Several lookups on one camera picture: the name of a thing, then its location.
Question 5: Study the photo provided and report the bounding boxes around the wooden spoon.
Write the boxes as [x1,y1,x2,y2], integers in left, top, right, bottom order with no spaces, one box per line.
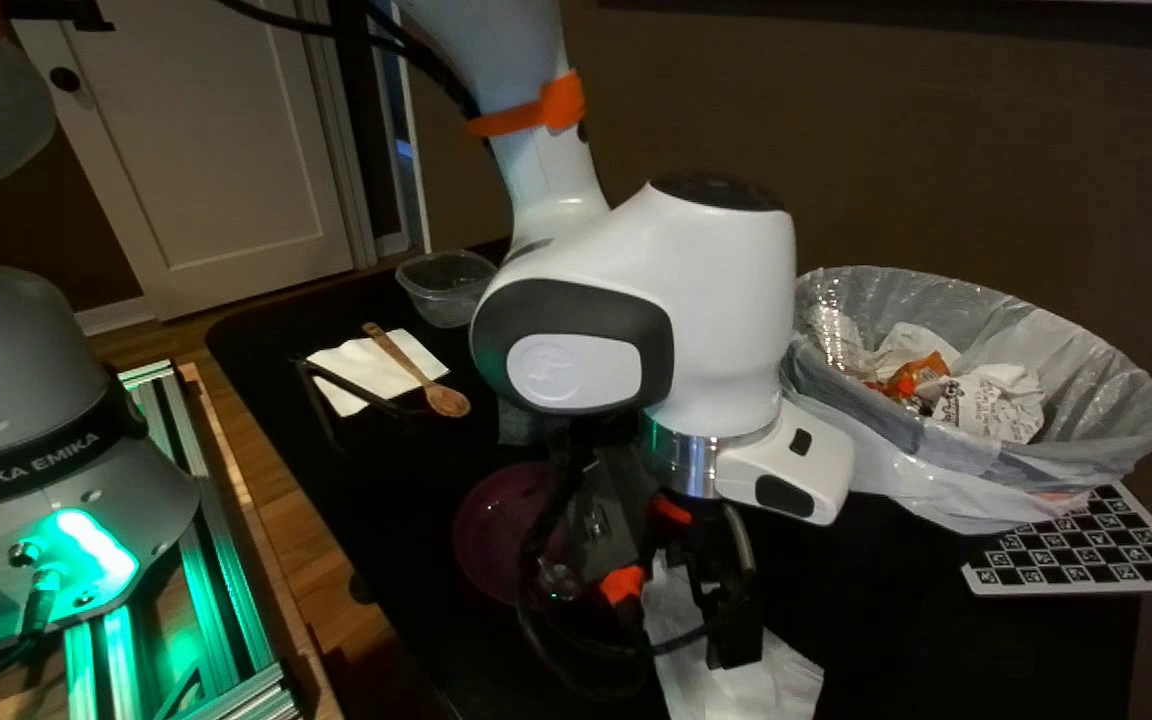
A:
[359,320,478,426]

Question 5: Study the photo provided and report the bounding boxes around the white tissue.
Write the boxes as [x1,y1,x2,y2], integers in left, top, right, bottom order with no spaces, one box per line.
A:
[636,555,830,720]

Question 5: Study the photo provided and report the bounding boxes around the orange strap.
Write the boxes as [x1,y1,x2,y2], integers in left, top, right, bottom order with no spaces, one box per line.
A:
[460,67,593,142]

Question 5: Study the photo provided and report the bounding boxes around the black white checkerboard card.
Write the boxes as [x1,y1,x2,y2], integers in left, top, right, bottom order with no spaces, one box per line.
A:
[956,482,1152,600]

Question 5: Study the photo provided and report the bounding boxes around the white door frame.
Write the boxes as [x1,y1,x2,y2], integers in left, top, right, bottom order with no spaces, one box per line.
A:
[359,0,436,266]

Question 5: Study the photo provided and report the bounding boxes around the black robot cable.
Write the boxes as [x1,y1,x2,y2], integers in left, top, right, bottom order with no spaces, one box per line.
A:
[217,0,490,124]

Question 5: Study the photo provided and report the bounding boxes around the rubbish bin with plastic liner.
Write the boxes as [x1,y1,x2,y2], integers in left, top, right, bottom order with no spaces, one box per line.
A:
[780,259,1152,542]

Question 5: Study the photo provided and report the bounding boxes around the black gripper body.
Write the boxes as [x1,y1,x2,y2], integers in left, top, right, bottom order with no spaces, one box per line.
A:
[581,445,756,596]

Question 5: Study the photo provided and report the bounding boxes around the crumpled white paper trash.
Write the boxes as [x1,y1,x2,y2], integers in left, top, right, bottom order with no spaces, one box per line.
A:
[927,359,1054,447]

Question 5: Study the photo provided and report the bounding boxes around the white door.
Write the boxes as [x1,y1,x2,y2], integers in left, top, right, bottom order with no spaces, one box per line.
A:
[10,0,359,298]

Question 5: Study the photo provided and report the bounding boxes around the orange wrapper trash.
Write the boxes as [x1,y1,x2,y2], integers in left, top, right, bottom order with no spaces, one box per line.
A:
[869,350,961,410]

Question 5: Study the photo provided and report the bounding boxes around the aluminium robot stand frame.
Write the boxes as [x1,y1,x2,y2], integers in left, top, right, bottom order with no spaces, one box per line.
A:
[0,358,307,720]

